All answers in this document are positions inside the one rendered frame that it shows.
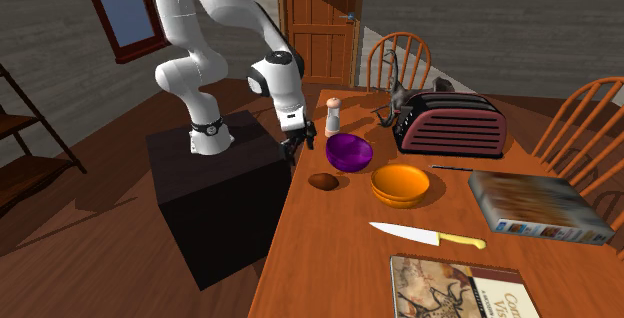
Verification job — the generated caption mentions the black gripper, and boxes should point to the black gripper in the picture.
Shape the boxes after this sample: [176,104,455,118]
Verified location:
[279,120,319,166]

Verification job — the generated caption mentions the dark robot stand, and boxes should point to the dark robot stand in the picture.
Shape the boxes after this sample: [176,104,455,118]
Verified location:
[145,109,294,292]

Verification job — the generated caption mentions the dark wooden shelf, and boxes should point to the dark wooden shelf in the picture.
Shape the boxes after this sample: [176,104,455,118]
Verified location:
[0,62,88,221]

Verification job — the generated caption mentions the white and pink grinder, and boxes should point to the white and pink grinder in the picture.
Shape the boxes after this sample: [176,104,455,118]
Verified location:
[324,96,342,138]

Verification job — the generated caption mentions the purple bowl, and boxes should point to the purple bowl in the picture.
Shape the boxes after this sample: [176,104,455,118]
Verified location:
[324,132,375,173]

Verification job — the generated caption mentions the grey and brown box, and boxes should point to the grey and brown box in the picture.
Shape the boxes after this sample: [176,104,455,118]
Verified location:
[467,169,617,247]

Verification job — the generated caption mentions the red-framed window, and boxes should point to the red-framed window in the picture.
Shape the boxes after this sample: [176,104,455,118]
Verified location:
[76,0,172,65]

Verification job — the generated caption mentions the wooden door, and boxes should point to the wooden door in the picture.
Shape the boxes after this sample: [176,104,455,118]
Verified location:
[275,0,367,89]

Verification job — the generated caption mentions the orange wooden chair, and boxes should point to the orange wooden chair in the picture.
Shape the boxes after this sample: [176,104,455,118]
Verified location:
[530,75,624,262]
[365,31,433,95]

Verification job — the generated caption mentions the dark red toaster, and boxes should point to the dark red toaster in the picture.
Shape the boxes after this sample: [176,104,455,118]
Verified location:
[391,91,509,160]

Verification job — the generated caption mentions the grey antlered animal figure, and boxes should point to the grey antlered animal figure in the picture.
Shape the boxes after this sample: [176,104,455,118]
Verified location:
[369,48,457,129]

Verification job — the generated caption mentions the brown egg-shaped object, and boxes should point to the brown egg-shaped object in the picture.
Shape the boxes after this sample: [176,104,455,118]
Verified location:
[307,172,340,192]

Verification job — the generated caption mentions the orange bowl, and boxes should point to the orange bowl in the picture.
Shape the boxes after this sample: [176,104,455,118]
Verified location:
[369,163,432,210]

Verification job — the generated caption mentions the black pen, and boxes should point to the black pen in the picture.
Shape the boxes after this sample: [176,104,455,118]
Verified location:
[428,163,475,173]

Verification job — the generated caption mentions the wooden table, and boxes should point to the wooden table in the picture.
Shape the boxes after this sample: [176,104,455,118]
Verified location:
[246,87,624,318]

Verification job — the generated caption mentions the cave art book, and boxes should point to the cave art book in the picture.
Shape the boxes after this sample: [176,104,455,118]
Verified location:
[389,254,543,318]

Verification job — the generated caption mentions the yellow-handled knife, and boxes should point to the yellow-handled knife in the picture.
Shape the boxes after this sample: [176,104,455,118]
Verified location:
[367,220,488,251]

